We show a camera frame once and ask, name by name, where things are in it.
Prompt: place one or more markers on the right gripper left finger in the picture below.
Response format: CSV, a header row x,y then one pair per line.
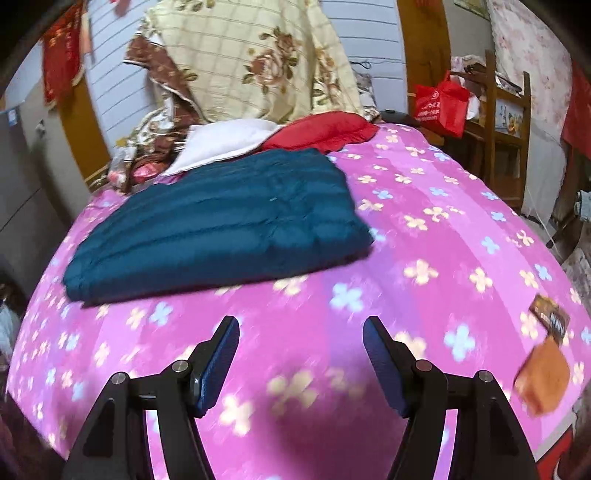
x,y
113,441

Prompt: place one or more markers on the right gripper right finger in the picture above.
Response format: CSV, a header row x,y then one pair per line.
x,y
489,441

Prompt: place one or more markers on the teal quilted down jacket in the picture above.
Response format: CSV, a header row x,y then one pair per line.
x,y
266,216

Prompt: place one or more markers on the orange pouch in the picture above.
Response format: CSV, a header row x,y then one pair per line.
x,y
543,379

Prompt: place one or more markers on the brown snack packet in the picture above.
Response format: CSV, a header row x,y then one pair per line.
x,y
553,317

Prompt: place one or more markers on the pink floral bed sheet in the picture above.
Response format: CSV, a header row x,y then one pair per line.
x,y
452,274

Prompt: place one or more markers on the grey wardrobe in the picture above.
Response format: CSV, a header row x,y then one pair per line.
x,y
42,192

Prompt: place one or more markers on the brown floral bedding pile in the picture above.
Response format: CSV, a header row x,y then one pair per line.
x,y
152,145

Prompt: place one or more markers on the wooden chair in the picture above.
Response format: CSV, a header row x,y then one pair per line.
x,y
499,137

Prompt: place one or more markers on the white pillow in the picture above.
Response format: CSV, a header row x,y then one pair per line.
x,y
220,141

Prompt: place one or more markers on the red shopping bag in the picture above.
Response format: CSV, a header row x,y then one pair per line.
x,y
442,109

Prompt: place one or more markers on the red pillow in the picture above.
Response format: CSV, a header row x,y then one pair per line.
x,y
327,132

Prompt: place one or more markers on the floral curtain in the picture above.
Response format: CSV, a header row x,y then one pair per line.
x,y
524,43

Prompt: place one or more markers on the cream floral quilt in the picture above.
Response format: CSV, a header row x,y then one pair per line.
x,y
274,60

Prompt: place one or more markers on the red wall hanging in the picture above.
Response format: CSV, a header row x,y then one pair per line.
x,y
63,46

